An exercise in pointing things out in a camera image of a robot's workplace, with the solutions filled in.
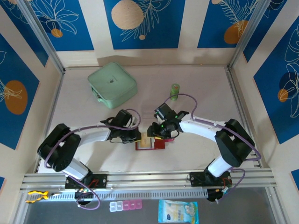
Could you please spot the mint green zip pouch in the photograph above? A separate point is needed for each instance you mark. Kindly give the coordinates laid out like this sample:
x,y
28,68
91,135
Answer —
x,y
112,84

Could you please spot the white pill box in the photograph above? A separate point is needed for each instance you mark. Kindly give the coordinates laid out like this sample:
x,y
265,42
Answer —
x,y
116,206

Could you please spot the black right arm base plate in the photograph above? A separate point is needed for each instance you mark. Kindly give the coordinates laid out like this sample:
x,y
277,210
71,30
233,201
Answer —
x,y
197,179

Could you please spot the red leather card holder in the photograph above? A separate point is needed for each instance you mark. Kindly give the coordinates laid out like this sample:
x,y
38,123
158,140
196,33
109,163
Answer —
x,y
161,145

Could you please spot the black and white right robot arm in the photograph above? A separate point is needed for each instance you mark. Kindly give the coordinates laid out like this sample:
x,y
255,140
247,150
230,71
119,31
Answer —
x,y
233,149

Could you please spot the aluminium table side rail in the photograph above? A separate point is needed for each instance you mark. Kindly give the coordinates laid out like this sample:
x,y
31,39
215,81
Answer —
x,y
234,88
55,105

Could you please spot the pink pill box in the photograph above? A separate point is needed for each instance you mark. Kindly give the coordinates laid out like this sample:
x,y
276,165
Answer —
x,y
132,205

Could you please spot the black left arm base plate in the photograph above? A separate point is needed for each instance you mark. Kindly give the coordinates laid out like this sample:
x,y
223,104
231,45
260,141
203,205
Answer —
x,y
100,180

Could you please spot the yellow black pliers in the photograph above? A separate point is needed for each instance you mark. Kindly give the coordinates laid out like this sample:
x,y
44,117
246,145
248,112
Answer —
x,y
44,194

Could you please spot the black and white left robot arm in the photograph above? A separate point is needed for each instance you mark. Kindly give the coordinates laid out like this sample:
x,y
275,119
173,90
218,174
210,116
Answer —
x,y
60,154

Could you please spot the black connector board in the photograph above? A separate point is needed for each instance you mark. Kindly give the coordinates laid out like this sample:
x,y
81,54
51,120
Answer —
x,y
215,197
84,196

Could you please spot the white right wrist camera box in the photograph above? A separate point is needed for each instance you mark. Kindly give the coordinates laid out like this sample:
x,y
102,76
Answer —
x,y
156,116

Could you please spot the aluminium frame post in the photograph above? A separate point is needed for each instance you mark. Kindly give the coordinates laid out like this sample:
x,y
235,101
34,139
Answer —
x,y
247,32
42,37

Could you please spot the blue wet wipes packet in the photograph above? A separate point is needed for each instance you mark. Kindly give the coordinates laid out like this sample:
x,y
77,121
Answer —
x,y
177,211

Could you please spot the small green can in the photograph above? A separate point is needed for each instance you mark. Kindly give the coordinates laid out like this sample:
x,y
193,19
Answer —
x,y
174,89

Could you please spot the aluminium front rail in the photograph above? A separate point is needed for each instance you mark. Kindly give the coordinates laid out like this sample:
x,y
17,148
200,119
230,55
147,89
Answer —
x,y
151,179

